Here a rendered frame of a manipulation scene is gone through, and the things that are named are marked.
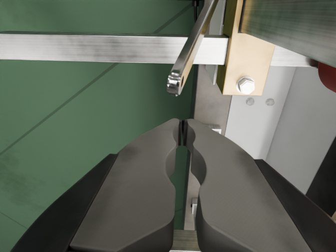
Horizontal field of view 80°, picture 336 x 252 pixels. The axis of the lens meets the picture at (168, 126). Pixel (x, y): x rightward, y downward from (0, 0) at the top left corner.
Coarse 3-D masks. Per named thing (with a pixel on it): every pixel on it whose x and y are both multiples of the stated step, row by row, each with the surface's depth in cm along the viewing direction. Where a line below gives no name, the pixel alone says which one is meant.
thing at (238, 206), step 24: (192, 120) 11; (192, 144) 11; (216, 144) 9; (192, 168) 10; (216, 168) 8; (240, 168) 8; (216, 192) 7; (240, 192) 7; (264, 192) 7; (216, 216) 6; (240, 216) 6; (264, 216) 6; (288, 216) 6; (216, 240) 6; (240, 240) 5; (264, 240) 5; (288, 240) 5
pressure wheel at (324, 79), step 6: (318, 66) 22; (324, 66) 21; (330, 66) 21; (318, 72) 23; (324, 72) 22; (330, 72) 21; (324, 78) 22; (330, 78) 21; (324, 84) 23; (330, 84) 22
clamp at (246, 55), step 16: (240, 0) 20; (240, 16) 21; (224, 32) 25; (240, 32) 21; (240, 48) 22; (256, 48) 22; (272, 48) 22; (224, 64) 24; (240, 64) 23; (256, 64) 23; (224, 80) 24; (256, 80) 24
